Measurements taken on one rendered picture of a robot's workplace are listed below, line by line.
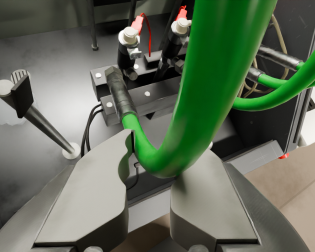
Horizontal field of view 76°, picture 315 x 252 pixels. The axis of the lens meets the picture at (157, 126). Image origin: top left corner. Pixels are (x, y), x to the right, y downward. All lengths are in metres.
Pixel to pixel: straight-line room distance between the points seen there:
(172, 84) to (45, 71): 0.34
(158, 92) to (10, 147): 0.36
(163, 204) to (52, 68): 0.44
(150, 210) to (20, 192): 0.29
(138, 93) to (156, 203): 0.21
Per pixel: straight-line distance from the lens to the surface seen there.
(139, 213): 0.40
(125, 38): 0.29
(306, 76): 0.19
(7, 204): 0.56
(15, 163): 0.56
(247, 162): 0.50
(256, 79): 0.33
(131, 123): 0.17
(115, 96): 0.20
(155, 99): 0.41
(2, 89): 0.22
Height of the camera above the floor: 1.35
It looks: 69 degrees down
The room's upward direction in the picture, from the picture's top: 39 degrees clockwise
